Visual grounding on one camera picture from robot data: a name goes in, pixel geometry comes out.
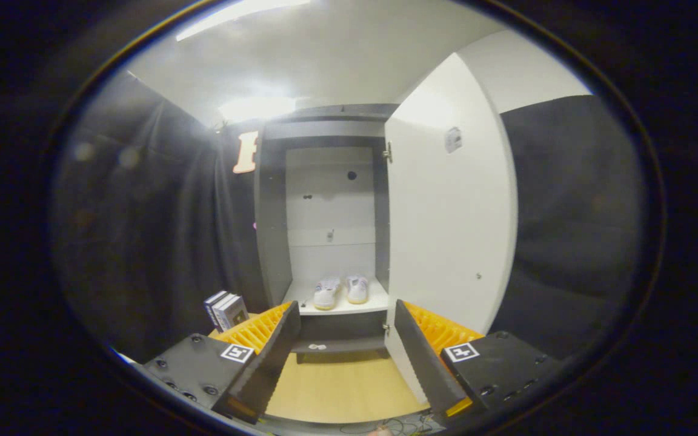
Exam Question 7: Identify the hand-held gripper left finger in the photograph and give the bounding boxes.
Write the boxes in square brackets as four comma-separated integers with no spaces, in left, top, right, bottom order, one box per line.
[143,301,302,424]

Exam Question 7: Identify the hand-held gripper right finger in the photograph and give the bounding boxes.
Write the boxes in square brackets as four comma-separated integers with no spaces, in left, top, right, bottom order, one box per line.
[393,299,565,418]

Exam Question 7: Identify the white striped shoe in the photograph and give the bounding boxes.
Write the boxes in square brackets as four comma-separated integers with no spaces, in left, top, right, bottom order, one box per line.
[313,277,342,311]
[346,275,370,305]

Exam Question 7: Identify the white shoe cabinet door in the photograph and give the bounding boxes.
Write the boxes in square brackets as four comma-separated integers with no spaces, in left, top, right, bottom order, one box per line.
[384,53,518,405]

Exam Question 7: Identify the grey cover book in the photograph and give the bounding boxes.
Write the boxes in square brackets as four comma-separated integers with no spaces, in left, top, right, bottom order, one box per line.
[216,295,250,331]

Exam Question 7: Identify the blue spine book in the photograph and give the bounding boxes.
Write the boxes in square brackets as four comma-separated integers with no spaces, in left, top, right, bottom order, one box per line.
[204,291,228,328]

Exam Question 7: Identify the black backdrop cloth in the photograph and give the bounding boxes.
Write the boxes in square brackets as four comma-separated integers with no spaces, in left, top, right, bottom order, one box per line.
[52,70,646,364]

